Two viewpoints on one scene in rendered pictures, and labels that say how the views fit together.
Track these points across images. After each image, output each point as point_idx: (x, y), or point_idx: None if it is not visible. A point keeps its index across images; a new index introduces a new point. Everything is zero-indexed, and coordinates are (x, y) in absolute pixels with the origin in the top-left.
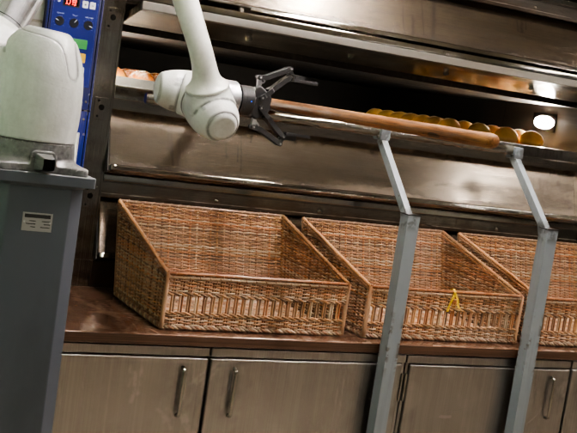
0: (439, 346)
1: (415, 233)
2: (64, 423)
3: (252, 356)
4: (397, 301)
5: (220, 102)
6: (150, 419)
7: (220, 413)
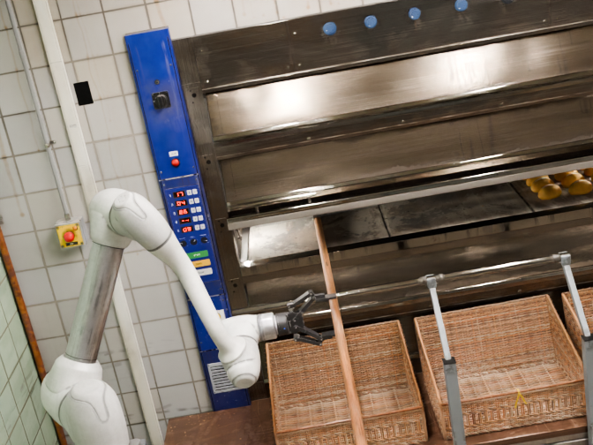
0: (510, 438)
1: (454, 375)
2: None
3: None
4: (454, 424)
5: (236, 367)
6: None
7: None
